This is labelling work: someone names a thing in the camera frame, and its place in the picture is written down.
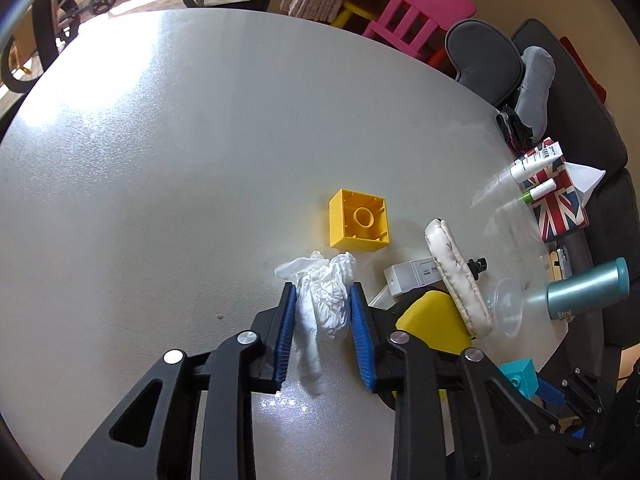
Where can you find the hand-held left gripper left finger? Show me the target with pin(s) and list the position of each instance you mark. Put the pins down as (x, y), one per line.
(285, 335)

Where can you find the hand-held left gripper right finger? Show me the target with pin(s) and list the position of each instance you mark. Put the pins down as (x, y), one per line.
(361, 335)

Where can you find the white power adapter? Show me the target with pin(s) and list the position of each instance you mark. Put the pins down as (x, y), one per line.
(410, 275)

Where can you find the blue toy block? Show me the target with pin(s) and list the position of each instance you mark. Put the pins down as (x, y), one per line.
(550, 392)

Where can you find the teal toy block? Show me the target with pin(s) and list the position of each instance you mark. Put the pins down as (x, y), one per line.
(520, 377)

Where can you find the yellow round case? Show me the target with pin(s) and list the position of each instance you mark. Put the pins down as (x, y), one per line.
(435, 320)

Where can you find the teal metal bottle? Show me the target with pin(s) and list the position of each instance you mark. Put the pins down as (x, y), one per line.
(585, 287)

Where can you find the white padded pouch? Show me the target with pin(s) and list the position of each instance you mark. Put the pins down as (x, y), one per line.
(455, 270)

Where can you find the yellow toy block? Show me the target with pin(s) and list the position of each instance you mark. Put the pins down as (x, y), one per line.
(345, 220)

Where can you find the clear plastic cup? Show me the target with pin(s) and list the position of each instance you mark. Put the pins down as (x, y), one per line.
(507, 307)

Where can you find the small black cap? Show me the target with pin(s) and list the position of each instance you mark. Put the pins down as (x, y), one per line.
(477, 265)

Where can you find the flag print tissue box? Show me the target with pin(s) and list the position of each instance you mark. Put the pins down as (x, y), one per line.
(560, 207)

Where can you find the green capped tube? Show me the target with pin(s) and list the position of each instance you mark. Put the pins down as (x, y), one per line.
(539, 190)

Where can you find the white tissue sheet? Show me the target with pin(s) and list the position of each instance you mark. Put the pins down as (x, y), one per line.
(585, 177)

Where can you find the white tube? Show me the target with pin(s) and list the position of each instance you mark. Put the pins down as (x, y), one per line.
(537, 160)

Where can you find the dark grey sofa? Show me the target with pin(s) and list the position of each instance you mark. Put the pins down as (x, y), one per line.
(585, 110)

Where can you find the dark grey cushion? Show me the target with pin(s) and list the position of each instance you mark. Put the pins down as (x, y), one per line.
(482, 60)

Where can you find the light grey pillow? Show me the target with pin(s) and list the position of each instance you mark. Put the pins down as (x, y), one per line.
(535, 85)

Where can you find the yellow stool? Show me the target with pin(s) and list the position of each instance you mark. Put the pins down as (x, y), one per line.
(350, 12)

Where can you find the red cloth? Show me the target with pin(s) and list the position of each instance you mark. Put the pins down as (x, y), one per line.
(585, 67)

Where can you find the white bicycle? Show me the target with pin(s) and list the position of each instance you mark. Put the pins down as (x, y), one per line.
(102, 0)

